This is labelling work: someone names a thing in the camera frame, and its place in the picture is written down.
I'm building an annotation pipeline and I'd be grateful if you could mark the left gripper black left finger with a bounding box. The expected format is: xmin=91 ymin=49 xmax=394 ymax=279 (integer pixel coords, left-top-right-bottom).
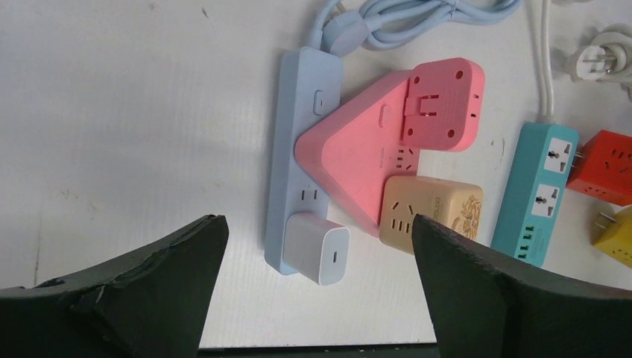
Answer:
xmin=1 ymin=215 xmax=229 ymax=357

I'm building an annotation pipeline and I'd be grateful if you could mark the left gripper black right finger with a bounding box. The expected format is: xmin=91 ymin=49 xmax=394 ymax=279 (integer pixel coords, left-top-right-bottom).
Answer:
xmin=411 ymin=215 xmax=631 ymax=357

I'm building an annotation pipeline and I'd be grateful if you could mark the beige wooden cube adapter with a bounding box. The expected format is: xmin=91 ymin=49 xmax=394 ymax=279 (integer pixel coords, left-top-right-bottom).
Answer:
xmin=379 ymin=175 xmax=484 ymax=254

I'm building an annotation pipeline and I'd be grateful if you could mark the yellow cube plug adapter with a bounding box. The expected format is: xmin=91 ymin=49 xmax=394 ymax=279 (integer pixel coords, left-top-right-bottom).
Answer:
xmin=592 ymin=206 xmax=631 ymax=268

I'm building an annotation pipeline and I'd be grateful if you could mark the teal power strip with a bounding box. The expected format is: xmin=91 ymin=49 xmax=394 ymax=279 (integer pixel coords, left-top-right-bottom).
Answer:
xmin=490 ymin=123 xmax=579 ymax=267

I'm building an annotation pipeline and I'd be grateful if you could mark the red cube plug adapter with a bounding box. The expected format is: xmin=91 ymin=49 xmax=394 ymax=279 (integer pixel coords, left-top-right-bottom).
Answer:
xmin=566 ymin=130 xmax=631 ymax=207

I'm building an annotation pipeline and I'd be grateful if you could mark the pink triangular plug adapter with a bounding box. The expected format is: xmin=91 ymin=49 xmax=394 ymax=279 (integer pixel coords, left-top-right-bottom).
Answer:
xmin=294 ymin=70 xmax=420 ymax=236

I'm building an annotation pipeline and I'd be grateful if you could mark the pink square plug adapter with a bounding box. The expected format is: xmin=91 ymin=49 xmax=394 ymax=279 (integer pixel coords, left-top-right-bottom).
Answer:
xmin=402 ymin=57 xmax=485 ymax=152

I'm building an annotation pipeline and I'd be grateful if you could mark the light blue power strip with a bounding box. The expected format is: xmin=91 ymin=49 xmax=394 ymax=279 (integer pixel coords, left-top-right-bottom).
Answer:
xmin=263 ymin=46 xmax=344 ymax=276

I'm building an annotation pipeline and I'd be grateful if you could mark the white USB charger block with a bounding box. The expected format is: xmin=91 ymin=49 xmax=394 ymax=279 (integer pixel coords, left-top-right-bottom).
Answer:
xmin=282 ymin=213 xmax=350 ymax=286

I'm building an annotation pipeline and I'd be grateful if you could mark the white coiled power cord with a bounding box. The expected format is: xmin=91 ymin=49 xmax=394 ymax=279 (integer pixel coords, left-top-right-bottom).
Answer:
xmin=538 ymin=0 xmax=632 ymax=125

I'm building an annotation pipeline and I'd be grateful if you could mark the light blue coiled cord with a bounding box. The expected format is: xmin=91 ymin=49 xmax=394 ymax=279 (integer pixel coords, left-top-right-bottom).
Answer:
xmin=308 ymin=0 xmax=525 ymax=57

